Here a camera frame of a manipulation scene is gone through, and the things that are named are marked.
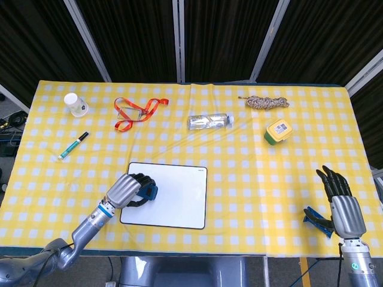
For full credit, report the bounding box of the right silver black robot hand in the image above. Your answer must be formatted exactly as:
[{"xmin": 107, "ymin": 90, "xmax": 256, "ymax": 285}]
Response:
[{"xmin": 302, "ymin": 164, "xmax": 367, "ymax": 239}]

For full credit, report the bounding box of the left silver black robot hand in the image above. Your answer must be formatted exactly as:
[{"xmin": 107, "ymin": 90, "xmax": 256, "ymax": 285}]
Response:
[{"xmin": 103, "ymin": 172, "xmax": 157, "ymax": 210}]

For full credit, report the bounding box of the blue whiteboard eraser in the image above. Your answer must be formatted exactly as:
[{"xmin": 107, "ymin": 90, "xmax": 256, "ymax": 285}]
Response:
[{"xmin": 139, "ymin": 185, "xmax": 159, "ymax": 201}]

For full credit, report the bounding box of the grey robot base column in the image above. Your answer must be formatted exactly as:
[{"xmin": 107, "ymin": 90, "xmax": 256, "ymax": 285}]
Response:
[{"xmin": 119, "ymin": 255, "xmax": 249, "ymax": 287}]

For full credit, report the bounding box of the small black-framed whiteboard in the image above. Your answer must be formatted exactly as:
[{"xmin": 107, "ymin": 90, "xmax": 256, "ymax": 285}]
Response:
[{"xmin": 119, "ymin": 162, "xmax": 208, "ymax": 230}]

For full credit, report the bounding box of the green white marker pen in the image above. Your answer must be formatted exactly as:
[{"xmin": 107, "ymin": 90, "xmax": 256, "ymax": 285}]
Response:
[{"xmin": 57, "ymin": 131, "xmax": 90, "ymax": 161}]

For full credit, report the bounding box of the white paper cup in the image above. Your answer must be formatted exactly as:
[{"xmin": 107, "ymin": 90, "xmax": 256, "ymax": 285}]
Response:
[{"xmin": 63, "ymin": 92, "xmax": 90, "ymax": 119}]

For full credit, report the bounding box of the clear plastic water bottle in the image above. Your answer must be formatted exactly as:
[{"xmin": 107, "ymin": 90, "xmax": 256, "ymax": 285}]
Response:
[{"xmin": 187, "ymin": 112, "xmax": 235, "ymax": 132}]

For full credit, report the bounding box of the green container with yellow lid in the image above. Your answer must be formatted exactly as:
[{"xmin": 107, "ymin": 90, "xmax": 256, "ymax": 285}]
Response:
[{"xmin": 263, "ymin": 118, "xmax": 293, "ymax": 147}]

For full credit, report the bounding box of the yellow white checkered tablecloth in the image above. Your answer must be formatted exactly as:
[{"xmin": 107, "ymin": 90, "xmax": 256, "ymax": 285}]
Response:
[{"xmin": 0, "ymin": 80, "xmax": 383, "ymax": 258}]

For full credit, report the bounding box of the orange lanyard with badge holder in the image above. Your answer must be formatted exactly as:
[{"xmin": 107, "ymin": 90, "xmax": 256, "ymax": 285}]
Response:
[{"xmin": 113, "ymin": 97, "xmax": 170, "ymax": 132}]

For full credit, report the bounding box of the black floor cable bundle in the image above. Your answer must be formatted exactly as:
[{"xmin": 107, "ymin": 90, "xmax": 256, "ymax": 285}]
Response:
[{"xmin": 0, "ymin": 109, "xmax": 29, "ymax": 134}]

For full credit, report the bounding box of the coiled beige braided rope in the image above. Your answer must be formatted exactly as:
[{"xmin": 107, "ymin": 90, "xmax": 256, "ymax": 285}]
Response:
[{"xmin": 238, "ymin": 94, "xmax": 290, "ymax": 111}]

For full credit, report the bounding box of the silver partition frame post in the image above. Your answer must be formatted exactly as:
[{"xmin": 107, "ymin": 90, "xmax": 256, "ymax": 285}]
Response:
[
  {"xmin": 0, "ymin": 83, "xmax": 30, "ymax": 114},
  {"xmin": 344, "ymin": 49, "xmax": 383, "ymax": 96},
  {"xmin": 172, "ymin": 0, "xmax": 186, "ymax": 83},
  {"xmin": 63, "ymin": 0, "xmax": 112, "ymax": 83},
  {"xmin": 249, "ymin": 0, "xmax": 290, "ymax": 83}
]

